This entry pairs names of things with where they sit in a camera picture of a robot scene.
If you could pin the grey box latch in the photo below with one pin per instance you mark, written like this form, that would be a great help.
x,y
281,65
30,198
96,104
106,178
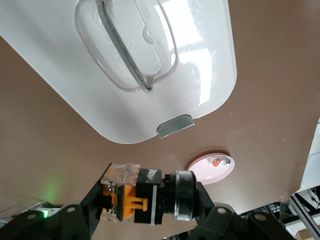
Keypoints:
x,y
175,125

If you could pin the orange black push-button switch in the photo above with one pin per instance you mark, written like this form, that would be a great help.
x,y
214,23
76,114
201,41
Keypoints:
x,y
145,190

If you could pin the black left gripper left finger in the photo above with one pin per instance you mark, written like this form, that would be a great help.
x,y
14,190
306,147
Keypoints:
x,y
75,220

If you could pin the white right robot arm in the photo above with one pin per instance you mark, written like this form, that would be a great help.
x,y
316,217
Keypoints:
x,y
50,210

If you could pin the white lidded storage box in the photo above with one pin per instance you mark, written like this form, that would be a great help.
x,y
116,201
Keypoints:
x,y
162,105

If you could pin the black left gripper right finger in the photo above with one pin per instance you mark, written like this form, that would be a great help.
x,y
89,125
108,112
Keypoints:
x,y
225,225

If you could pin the pink round plate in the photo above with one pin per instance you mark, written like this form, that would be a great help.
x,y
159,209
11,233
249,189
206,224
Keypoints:
x,y
212,175

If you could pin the brown table mat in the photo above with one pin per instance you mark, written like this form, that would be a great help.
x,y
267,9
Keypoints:
x,y
37,137

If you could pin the small orange white switch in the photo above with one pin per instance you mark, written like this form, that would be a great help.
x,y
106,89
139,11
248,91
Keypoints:
x,y
217,163

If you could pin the silver aluminium frame post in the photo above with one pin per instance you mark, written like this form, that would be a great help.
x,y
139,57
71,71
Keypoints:
x,y
300,207

